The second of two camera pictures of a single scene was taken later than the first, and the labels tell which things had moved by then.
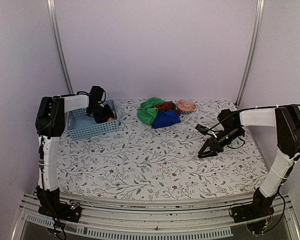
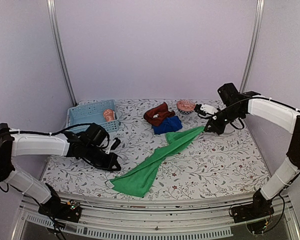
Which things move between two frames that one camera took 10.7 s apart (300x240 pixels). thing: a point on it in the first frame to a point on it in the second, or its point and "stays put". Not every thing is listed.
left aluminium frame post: [54, 23] stays put
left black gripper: [109, 113] to [109, 165]
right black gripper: [217, 147] to [215, 127]
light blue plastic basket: [80, 125] stays put
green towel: [146, 112] to [140, 181]
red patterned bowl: [185, 106] stays put
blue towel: [165, 118] to [171, 124]
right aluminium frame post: [255, 36] stays put
